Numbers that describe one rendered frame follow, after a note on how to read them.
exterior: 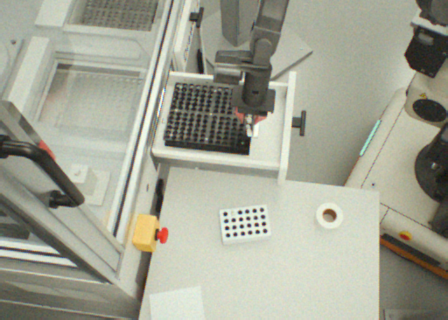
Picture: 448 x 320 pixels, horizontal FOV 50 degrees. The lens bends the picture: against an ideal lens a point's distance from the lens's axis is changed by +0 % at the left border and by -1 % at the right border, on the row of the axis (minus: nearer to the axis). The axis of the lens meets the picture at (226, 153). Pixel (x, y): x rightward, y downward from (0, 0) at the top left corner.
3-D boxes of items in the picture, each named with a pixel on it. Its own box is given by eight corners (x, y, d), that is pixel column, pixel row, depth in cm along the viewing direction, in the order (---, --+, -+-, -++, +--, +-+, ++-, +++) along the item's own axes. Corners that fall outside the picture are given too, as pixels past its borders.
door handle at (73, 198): (92, 198, 68) (42, 135, 51) (87, 215, 67) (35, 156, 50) (59, 193, 69) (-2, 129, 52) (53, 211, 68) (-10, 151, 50)
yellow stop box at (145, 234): (163, 225, 120) (158, 215, 113) (157, 253, 117) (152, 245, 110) (143, 222, 120) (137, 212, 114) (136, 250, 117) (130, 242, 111)
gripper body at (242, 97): (273, 115, 113) (277, 95, 107) (229, 109, 113) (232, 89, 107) (275, 94, 117) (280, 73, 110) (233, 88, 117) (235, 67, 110)
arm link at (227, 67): (273, 40, 98) (270, 29, 105) (217, 35, 98) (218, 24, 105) (265, 94, 104) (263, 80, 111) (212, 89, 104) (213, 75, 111)
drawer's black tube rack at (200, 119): (256, 102, 135) (256, 90, 129) (248, 159, 127) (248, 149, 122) (178, 94, 137) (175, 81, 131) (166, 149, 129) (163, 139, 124)
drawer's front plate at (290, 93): (292, 93, 138) (296, 70, 128) (283, 186, 126) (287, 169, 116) (286, 92, 138) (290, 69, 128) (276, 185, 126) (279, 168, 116)
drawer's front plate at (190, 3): (199, 0, 154) (197, -26, 144) (184, 74, 142) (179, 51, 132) (194, -1, 154) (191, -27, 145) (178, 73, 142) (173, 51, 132)
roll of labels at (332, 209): (320, 236, 126) (323, 232, 122) (309, 212, 129) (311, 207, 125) (345, 227, 126) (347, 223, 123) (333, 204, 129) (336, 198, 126)
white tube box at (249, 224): (265, 209, 129) (266, 204, 126) (270, 239, 126) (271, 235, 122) (220, 214, 129) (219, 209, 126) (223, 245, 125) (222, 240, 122)
